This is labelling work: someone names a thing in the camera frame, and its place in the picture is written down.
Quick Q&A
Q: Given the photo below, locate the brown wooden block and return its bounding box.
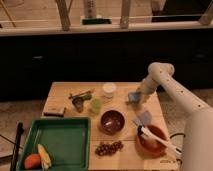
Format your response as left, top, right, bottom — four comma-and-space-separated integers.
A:
43, 106, 66, 117

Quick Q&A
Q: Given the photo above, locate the bunch of dark grapes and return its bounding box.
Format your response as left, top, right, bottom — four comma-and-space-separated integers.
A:
95, 141, 124, 156

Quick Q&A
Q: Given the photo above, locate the black pole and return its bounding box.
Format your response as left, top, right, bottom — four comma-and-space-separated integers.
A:
10, 122, 24, 171

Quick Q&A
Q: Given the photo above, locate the purple bowl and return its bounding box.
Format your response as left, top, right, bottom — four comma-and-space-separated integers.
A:
100, 110, 125, 135

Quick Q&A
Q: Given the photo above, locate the orange fruit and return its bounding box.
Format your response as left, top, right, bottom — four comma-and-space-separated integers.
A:
24, 153, 41, 169

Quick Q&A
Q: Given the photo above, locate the blue sponge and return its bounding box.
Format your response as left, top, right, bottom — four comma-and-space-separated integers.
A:
128, 92, 141, 103

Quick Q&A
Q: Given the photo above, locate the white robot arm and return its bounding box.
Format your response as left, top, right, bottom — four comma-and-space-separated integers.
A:
137, 62, 213, 171

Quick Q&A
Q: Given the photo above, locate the green white box on shelf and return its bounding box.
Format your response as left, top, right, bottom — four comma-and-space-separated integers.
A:
81, 17, 112, 25

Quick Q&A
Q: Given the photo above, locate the orange bowl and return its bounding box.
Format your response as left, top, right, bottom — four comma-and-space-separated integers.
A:
135, 125, 167, 158

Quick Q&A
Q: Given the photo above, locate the white spatula black brush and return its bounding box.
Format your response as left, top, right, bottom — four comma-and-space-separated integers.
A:
138, 125, 182, 155

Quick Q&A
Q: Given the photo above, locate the blue-grey cloth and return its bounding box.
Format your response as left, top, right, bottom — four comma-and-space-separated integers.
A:
133, 111, 152, 126

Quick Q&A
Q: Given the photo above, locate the green plastic tray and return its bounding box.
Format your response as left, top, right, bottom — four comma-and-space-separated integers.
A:
17, 117, 91, 171

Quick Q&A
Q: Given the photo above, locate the light green cup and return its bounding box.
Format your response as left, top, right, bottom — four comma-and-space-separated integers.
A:
90, 99, 102, 114

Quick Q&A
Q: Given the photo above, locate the dark metal cup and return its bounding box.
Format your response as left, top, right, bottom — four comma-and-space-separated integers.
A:
72, 97, 84, 113

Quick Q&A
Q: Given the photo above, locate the green vegetable toy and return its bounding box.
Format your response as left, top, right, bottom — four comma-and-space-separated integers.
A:
69, 89, 94, 100

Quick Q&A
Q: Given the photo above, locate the white round container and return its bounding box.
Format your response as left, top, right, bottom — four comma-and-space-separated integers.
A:
102, 82, 117, 98

